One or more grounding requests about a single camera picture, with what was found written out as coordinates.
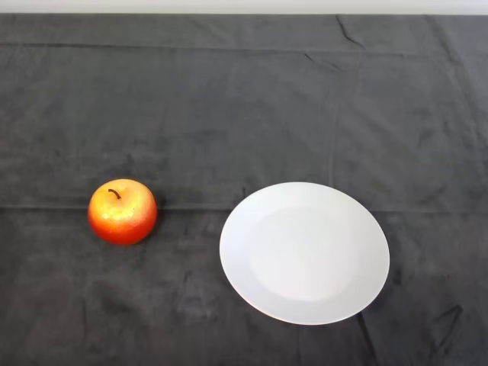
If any red yellow apple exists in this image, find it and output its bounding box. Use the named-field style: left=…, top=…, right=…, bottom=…
left=87, top=178, right=158, bottom=246

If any black cloth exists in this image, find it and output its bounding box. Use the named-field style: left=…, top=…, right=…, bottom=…
left=0, top=13, right=488, bottom=366

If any white round plate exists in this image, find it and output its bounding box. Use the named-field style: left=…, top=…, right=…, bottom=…
left=219, top=181, right=391, bottom=326

